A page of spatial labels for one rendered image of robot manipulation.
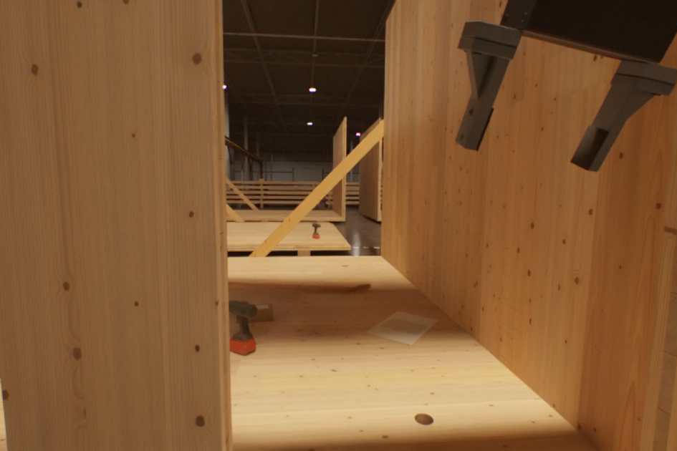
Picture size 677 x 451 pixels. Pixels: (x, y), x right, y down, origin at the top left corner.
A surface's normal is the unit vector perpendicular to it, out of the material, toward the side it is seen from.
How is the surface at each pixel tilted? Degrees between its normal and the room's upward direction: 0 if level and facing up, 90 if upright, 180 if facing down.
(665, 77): 113
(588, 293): 90
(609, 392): 90
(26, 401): 90
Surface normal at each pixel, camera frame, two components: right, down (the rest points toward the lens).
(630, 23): 0.09, 0.49
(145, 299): 0.09, 0.11
